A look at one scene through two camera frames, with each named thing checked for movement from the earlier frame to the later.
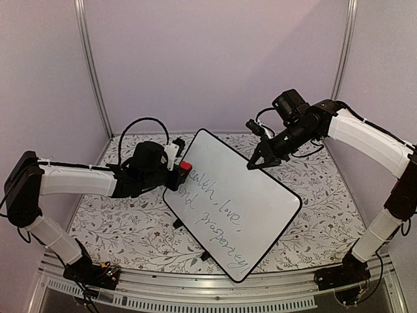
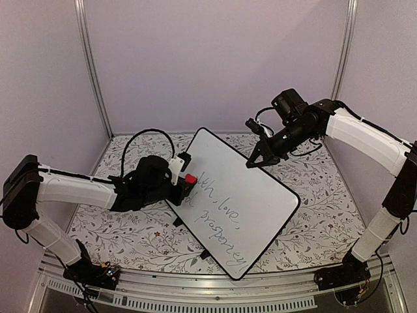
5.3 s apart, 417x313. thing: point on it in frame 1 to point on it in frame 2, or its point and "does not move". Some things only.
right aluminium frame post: [346, 49] does not move
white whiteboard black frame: [234, 209] does not move
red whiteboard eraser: [186, 165] to [190, 178]
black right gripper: [266, 151] does not move
